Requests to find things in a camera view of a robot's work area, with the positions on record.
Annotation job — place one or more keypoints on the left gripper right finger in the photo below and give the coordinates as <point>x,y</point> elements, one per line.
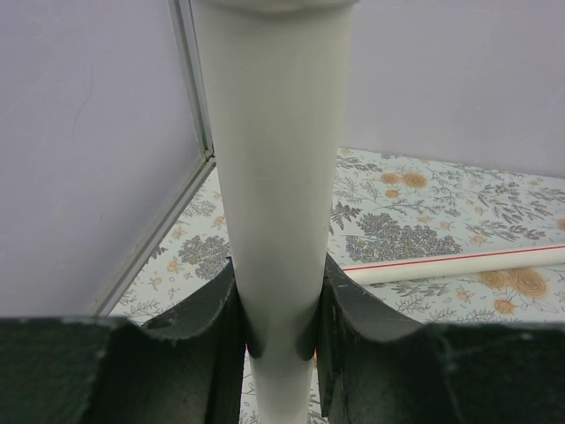
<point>376,365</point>

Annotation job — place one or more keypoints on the aluminium frame profile left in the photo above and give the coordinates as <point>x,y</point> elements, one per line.
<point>154,126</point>

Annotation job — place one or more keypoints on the white PVC pipe frame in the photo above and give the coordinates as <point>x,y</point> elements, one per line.
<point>274,76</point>

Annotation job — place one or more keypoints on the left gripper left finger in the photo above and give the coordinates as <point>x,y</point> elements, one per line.
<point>182,366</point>

